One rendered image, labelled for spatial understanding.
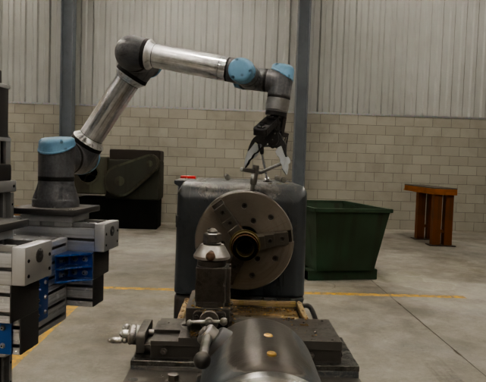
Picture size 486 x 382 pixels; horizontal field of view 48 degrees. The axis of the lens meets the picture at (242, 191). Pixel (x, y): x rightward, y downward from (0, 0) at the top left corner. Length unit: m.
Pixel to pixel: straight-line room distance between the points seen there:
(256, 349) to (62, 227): 1.37
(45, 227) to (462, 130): 11.36
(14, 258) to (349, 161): 10.83
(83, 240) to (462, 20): 11.74
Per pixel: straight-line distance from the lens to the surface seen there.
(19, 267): 1.37
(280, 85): 1.80
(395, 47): 12.45
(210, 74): 1.73
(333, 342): 1.17
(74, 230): 1.85
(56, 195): 1.87
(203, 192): 1.89
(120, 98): 1.96
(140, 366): 1.18
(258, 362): 0.54
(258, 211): 1.73
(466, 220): 12.78
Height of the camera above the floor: 1.33
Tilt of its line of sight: 3 degrees down
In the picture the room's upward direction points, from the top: 2 degrees clockwise
